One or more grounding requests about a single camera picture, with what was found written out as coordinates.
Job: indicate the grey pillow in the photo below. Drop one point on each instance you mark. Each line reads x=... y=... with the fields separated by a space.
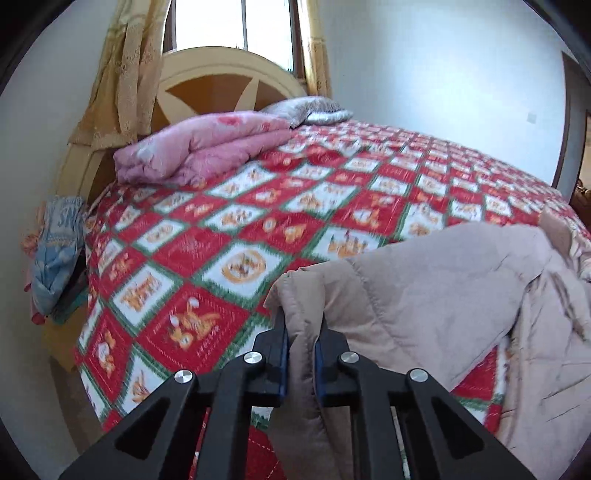
x=330 y=116

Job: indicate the pink folded quilt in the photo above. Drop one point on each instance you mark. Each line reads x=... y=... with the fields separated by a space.
x=198 y=147

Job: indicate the red checkered printed blanket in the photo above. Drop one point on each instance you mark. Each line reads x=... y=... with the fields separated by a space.
x=231 y=221

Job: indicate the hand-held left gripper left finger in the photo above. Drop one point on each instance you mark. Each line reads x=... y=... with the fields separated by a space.
x=283 y=371

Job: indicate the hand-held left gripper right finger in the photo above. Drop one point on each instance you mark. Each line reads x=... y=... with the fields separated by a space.
x=319 y=374

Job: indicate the brown door frame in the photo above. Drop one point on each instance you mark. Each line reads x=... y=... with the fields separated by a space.
x=565 y=115

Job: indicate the striped pillow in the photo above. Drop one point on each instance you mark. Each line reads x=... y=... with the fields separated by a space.
x=295 y=107

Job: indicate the window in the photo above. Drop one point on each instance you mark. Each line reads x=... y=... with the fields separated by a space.
x=268 y=27

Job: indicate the pile of printed clothes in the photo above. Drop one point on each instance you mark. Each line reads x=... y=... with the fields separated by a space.
x=57 y=258

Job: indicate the white wall switch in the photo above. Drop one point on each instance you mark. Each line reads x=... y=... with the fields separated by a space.
x=533 y=117

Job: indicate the yellow nightstand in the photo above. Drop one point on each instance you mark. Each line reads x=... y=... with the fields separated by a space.
x=62 y=337

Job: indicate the cream and brown headboard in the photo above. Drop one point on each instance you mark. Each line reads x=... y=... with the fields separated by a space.
x=207 y=64

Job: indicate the beige puffer jacket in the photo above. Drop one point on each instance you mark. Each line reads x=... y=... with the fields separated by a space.
x=415 y=286

